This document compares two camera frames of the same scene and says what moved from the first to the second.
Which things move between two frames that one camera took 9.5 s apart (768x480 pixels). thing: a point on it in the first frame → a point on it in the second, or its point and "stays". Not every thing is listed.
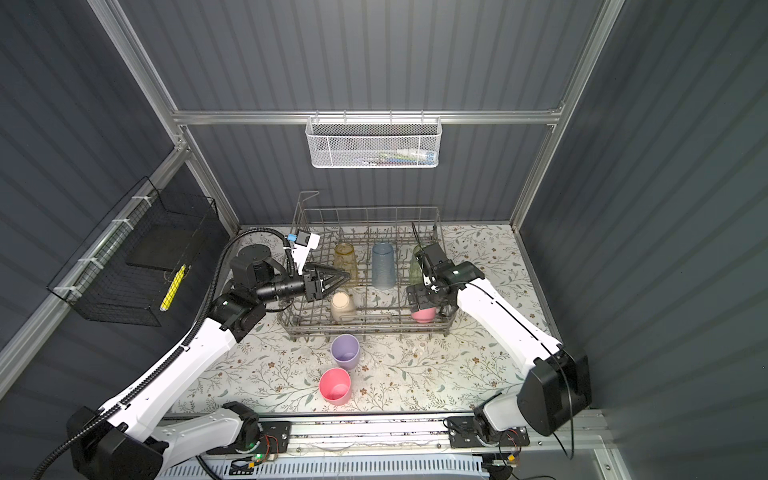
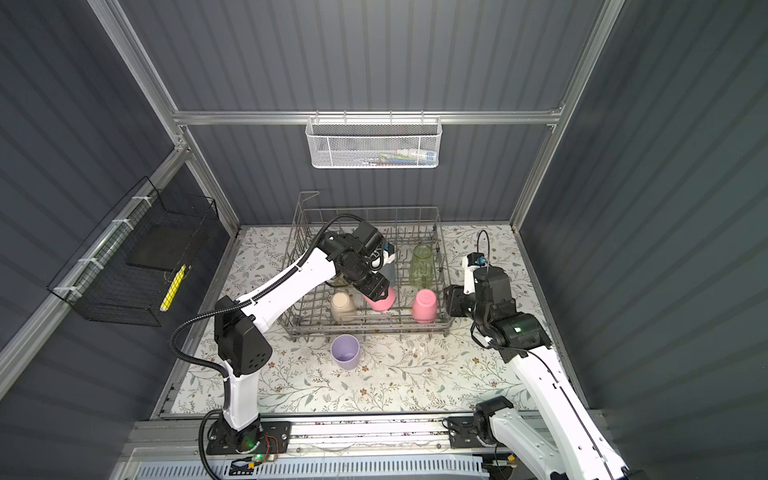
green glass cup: [415, 271] stays
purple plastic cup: [345, 350] stays
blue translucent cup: [383, 266] stays
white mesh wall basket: [373, 141] stays
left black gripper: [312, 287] → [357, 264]
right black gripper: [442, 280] → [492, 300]
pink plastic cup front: [335, 386] → [383, 304]
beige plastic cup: [340, 306] stays
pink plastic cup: [425, 315] stays
